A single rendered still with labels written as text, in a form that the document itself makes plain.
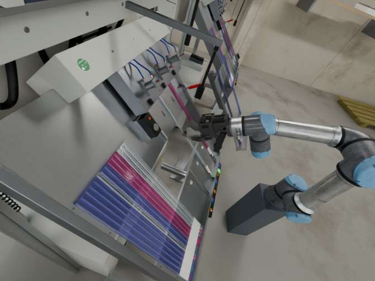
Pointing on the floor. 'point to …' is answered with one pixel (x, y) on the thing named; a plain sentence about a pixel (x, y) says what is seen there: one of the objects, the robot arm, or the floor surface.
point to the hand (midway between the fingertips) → (186, 134)
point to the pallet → (364, 110)
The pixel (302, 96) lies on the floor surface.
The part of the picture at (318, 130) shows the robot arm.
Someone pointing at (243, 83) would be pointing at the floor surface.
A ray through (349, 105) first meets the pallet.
